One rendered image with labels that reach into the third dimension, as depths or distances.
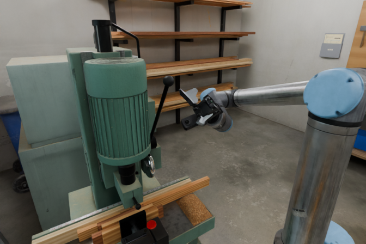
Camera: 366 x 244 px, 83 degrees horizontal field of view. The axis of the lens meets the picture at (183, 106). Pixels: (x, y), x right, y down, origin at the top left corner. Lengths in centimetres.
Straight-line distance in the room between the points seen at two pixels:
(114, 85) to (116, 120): 10
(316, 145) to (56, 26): 280
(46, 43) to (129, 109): 242
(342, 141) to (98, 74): 63
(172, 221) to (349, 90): 71
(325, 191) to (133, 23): 293
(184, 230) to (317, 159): 52
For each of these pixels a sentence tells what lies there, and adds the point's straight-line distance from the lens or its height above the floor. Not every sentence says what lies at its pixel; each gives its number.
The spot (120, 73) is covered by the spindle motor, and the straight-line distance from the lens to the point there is 57.
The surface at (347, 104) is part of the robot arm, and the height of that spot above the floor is 143.
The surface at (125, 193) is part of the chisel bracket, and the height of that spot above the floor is 107.
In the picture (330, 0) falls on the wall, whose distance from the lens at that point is 375.
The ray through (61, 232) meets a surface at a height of 95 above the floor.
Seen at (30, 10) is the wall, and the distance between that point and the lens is 297.
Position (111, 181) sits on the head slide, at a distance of 91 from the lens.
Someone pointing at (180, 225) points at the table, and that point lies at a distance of 90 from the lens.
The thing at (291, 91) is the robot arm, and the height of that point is 138.
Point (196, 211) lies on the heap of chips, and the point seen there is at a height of 93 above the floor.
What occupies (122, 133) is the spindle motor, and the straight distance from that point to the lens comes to 63.
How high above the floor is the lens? 158
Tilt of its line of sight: 20 degrees down
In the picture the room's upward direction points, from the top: straight up
